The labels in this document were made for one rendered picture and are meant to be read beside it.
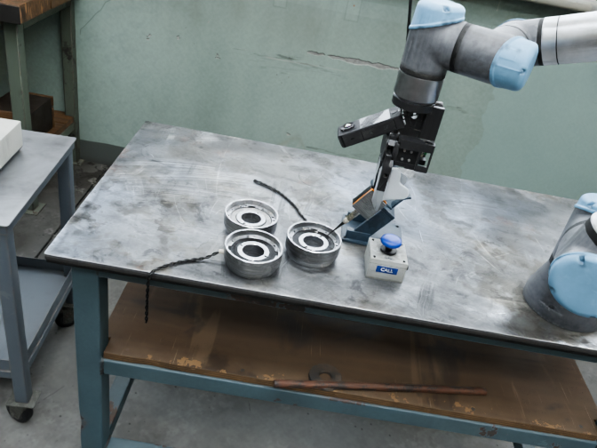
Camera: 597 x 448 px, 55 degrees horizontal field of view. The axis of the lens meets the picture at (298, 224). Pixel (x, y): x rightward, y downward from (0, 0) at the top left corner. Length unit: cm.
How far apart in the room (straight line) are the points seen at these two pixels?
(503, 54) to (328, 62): 176
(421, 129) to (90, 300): 67
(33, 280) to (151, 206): 83
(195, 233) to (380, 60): 167
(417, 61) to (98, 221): 64
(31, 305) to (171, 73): 131
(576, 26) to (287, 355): 81
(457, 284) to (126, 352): 67
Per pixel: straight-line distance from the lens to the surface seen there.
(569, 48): 102
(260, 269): 99
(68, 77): 286
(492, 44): 91
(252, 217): 114
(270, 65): 263
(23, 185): 150
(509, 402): 134
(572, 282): 96
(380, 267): 107
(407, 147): 98
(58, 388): 191
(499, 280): 121
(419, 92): 95
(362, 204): 106
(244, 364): 121
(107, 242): 108
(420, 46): 93
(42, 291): 190
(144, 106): 282
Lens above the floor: 143
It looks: 32 degrees down
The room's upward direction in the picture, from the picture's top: 11 degrees clockwise
